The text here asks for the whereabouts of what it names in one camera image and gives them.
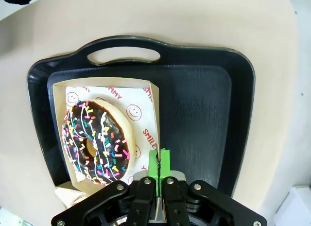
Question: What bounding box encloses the black plastic serving tray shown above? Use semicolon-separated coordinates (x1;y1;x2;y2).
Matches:
26;35;256;197

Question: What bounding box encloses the white smiley print paper liner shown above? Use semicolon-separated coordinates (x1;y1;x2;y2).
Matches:
54;186;86;209
65;86;158;185

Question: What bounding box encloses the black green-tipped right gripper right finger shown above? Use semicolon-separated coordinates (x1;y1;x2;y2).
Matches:
159;149;268;226

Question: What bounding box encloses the chocolate donut with rainbow sprinkles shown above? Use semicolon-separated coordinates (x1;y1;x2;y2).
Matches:
62;99;136;186

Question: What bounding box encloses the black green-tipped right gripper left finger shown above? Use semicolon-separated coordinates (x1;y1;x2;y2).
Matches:
51;150;160;226

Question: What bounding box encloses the white box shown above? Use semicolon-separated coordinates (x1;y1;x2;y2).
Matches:
273;184;311;226

